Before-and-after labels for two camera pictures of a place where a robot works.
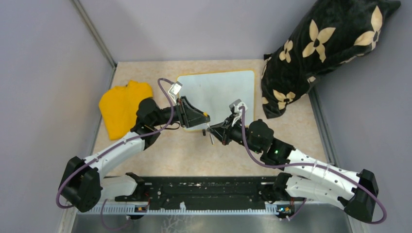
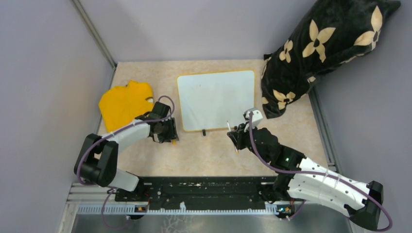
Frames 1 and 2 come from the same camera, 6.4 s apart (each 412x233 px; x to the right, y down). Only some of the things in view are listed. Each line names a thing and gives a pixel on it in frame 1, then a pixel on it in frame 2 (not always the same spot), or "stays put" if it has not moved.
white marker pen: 212,141 -> 230,129
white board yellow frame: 213,92 stays put
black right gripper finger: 219,130 -> 238,137
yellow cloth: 118,106 stays put
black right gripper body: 234,130 -> 248,142
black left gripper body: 179,112 -> 167,131
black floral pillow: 332,32 stays put
